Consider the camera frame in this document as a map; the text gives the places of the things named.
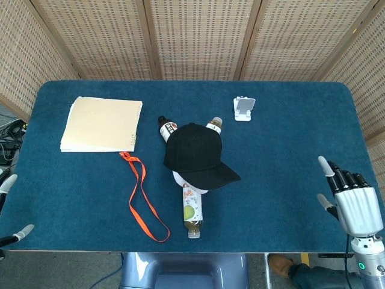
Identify metal table leg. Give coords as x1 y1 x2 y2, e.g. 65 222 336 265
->
263 252 271 289

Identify beige paper folder stack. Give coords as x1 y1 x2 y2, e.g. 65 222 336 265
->
60 96 143 154

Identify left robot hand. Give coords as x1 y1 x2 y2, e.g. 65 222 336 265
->
0 173 35 260

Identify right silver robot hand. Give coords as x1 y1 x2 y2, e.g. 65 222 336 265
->
316 155 384 238

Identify woven bamboo screen panel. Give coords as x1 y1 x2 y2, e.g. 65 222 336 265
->
0 0 81 123
29 0 162 81
315 0 385 193
239 0 380 81
144 0 261 81

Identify brown-capped tea bottle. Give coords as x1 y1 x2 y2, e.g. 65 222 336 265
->
205 116 224 135

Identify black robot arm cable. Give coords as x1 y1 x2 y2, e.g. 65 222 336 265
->
343 234 352 289

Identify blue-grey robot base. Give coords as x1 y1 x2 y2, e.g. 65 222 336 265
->
120 252 250 289

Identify tea bottle green pear label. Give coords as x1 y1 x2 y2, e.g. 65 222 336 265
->
181 184 205 240

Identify orange lanyard ribbon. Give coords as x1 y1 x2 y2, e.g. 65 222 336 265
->
119 151 171 243

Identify black baseball cap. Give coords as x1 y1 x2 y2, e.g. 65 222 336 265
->
163 122 242 191

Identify white foam mannequin head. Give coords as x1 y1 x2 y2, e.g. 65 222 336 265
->
172 170 210 196

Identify black-capped drink bottle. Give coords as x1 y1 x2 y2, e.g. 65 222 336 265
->
158 116 179 142

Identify black floor cable bundle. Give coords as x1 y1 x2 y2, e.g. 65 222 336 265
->
0 113 29 165

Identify white phone stand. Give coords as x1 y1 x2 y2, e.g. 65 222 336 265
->
233 95 257 122

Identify blue felt table mat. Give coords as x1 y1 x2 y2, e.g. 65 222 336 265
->
0 79 385 253

